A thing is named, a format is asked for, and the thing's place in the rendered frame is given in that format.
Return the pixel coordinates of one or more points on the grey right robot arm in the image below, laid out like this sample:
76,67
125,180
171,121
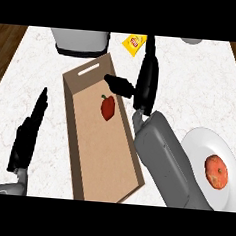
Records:
166,164

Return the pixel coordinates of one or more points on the orange round fruit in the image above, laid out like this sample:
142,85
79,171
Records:
216,172

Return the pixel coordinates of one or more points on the yellow snack bag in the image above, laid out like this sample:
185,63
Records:
134,43

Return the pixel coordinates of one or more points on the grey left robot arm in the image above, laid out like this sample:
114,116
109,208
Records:
12,185

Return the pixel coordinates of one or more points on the brown cardboard box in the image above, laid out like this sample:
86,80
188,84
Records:
100,128

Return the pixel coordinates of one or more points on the white plate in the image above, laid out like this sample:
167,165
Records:
211,170

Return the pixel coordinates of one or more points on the red bell pepper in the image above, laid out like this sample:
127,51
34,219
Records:
107,107

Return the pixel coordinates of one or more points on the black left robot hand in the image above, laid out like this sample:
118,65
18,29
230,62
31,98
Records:
27,136

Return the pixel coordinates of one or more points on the grey round object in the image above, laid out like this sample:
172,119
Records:
191,41

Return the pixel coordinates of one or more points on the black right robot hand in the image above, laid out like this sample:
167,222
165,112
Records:
147,82

